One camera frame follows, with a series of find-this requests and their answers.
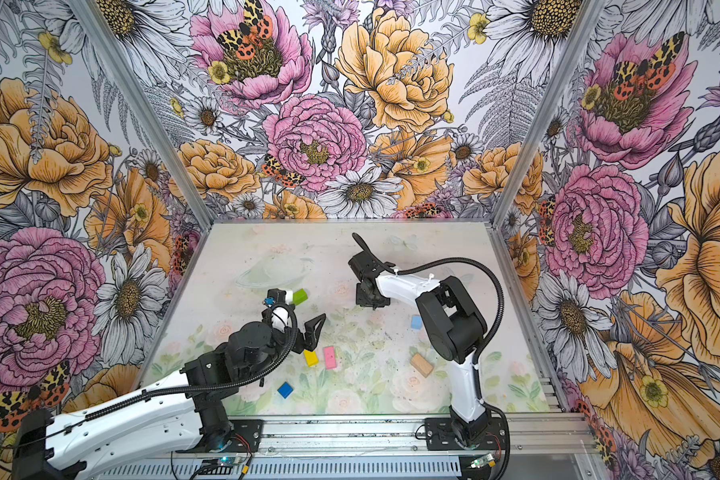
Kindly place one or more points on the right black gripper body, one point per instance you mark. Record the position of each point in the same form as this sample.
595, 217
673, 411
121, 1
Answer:
364, 298

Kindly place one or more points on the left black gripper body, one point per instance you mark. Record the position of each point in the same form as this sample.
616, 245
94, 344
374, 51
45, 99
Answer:
300, 344

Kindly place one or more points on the natural wood rectangular block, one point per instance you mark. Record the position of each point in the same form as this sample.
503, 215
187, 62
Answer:
421, 365

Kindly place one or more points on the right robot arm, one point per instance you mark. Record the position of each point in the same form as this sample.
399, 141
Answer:
455, 327

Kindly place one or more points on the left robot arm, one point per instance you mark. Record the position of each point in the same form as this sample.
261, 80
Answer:
182, 412

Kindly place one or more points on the yellow rectangular wood block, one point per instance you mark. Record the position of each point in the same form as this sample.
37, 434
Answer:
311, 358

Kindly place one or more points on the pink rectangular wood block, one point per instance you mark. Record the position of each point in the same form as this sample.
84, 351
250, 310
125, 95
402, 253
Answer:
330, 358

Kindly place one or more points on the green rectangular wood block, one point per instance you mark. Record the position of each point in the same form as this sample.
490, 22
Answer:
299, 297

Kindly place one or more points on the blue wood cube near rail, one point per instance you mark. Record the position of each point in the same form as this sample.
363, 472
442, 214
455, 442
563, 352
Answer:
285, 390

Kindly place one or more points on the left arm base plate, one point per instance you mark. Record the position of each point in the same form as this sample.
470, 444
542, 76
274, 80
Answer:
240, 435

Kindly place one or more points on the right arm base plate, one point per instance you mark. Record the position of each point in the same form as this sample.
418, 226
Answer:
489, 432

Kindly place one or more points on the white vented cable duct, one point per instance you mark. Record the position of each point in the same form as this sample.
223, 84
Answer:
356, 467

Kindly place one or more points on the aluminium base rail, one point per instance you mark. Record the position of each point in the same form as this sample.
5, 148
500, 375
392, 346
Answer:
366, 435

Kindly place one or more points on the right aluminium corner post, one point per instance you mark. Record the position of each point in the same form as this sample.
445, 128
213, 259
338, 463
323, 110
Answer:
574, 50

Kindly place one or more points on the aluminium corner post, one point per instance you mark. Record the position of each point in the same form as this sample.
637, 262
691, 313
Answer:
93, 23
574, 50

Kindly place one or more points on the left aluminium corner post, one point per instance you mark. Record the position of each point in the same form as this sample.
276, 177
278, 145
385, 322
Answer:
93, 23

